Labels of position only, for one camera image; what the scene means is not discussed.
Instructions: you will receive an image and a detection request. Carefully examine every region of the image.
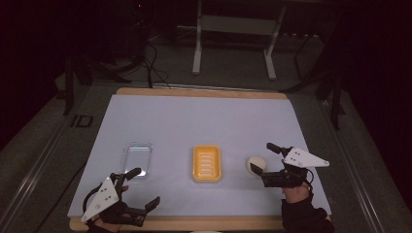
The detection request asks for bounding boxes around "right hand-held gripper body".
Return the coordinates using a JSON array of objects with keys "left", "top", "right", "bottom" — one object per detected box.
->
[{"left": 261, "top": 147, "right": 330, "bottom": 189}]

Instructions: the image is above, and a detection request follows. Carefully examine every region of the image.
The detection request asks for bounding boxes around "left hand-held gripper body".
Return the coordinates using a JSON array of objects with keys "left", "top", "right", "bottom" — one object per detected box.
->
[{"left": 81, "top": 173, "right": 147, "bottom": 227}]

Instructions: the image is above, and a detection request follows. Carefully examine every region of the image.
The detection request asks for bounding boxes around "round white soap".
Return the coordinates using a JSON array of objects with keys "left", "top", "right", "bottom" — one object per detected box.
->
[{"left": 245, "top": 155, "right": 268, "bottom": 178}]

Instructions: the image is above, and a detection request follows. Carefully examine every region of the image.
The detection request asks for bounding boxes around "clear plastic soap box lid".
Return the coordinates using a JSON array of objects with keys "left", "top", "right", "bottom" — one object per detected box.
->
[{"left": 120, "top": 141, "right": 155, "bottom": 180}]

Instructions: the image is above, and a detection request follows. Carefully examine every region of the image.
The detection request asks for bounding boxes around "yellow soap dish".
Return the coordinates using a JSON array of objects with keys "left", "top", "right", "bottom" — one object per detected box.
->
[{"left": 191, "top": 144, "right": 223, "bottom": 183}]

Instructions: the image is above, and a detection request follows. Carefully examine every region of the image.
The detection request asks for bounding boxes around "person's left hand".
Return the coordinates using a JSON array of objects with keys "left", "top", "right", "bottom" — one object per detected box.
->
[{"left": 86, "top": 184, "right": 130, "bottom": 233}]

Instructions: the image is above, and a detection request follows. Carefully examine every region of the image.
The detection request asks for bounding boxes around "person's right hand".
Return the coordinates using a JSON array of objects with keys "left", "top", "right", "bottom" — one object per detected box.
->
[{"left": 283, "top": 183, "right": 313, "bottom": 205}]

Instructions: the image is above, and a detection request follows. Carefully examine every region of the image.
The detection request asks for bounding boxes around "black metal stand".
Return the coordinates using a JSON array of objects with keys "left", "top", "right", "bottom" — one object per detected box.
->
[
  {"left": 62, "top": 54, "right": 132, "bottom": 117},
  {"left": 280, "top": 32, "right": 347, "bottom": 131}
]

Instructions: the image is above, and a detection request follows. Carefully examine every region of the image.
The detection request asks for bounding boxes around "light blue table mat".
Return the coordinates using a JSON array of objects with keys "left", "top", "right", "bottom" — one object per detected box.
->
[{"left": 66, "top": 93, "right": 332, "bottom": 218}]

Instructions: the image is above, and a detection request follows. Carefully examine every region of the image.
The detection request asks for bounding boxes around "wooden table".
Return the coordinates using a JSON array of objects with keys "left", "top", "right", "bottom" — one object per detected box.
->
[{"left": 69, "top": 86, "right": 332, "bottom": 233}]

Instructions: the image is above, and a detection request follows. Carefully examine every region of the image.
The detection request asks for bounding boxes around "white metal stand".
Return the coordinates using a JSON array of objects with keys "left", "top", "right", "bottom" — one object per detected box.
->
[{"left": 191, "top": 0, "right": 288, "bottom": 82}]

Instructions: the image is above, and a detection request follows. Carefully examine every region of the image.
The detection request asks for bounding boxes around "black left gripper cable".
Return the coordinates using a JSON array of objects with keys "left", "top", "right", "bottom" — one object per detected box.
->
[{"left": 82, "top": 183, "right": 105, "bottom": 213}]

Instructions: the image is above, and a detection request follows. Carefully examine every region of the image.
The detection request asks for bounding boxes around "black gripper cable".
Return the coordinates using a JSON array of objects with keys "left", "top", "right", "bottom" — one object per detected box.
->
[
  {"left": 305, "top": 168, "right": 316, "bottom": 190},
  {"left": 82, "top": 183, "right": 105, "bottom": 213}
]

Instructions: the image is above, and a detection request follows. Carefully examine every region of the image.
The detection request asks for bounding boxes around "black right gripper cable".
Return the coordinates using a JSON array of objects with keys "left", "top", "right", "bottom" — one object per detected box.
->
[{"left": 305, "top": 168, "right": 316, "bottom": 190}]

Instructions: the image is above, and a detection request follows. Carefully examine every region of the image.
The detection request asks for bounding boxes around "metal floor rail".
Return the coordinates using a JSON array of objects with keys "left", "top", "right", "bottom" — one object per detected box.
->
[
  {"left": 0, "top": 120, "right": 72, "bottom": 233},
  {"left": 319, "top": 99, "right": 387, "bottom": 233}
]

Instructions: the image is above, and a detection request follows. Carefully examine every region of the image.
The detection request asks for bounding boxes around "black rectangular floor frame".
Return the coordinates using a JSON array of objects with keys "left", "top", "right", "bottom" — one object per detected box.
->
[{"left": 70, "top": 114, "right": 94, "bottom": 128}]

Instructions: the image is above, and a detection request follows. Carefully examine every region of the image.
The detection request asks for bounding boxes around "black cable on floor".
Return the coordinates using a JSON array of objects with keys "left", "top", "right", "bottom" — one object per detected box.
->
[{"left": 141, "top": 42, "right": 172, "bottom": 90}]

